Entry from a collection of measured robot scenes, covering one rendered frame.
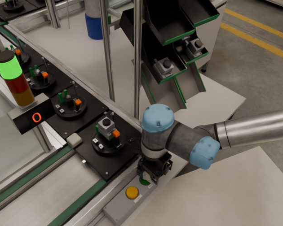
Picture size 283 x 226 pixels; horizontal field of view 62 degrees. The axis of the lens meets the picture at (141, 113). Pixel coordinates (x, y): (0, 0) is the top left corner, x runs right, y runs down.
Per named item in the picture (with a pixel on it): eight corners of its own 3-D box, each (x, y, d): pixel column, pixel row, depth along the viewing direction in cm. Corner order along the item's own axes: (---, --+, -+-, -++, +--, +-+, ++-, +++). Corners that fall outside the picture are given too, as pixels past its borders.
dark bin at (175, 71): (184, 71, 91) (193, 61, 84) (158, 84, 85) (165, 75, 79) (146, 15, 95) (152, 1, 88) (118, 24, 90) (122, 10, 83)
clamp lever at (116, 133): (121, 144, 90) (120, 132, 85) (117, 147, 89) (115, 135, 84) (115, 139, 92) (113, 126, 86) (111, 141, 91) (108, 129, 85)
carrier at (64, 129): (109, 110, 108) (107, 90, 99) (65, 141, 96) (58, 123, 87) (77, 85, 119) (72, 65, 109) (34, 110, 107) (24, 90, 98)
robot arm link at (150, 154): (135, 139, 63) (155, 122, 67) (135, 148, 67) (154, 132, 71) (156, 156, 60) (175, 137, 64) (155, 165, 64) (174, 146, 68)
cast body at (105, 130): (117, 134, 90) (117, 122, 85) (109, 141, 88) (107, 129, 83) (103, 122, 94) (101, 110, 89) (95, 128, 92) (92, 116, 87)
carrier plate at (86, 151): (151, 143, 97) (151, 140, 95) (106, 183, 85) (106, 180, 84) (112, 112, 107) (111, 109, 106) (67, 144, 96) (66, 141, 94)
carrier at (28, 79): (77, 85, 119) (72, 65, 109) (33, 110, 107) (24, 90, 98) (50, 64, 129) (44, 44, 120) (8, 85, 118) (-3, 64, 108)
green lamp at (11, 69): (25, 73, 61) (19, 57, 58) (7, 82, 59) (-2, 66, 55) (16, 64, 64) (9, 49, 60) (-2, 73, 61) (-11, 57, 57)
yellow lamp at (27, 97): (37, 99, 69) (32, 87, 65) (21, 108, 67) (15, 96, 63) (28, 91, 71) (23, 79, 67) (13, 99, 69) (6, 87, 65)
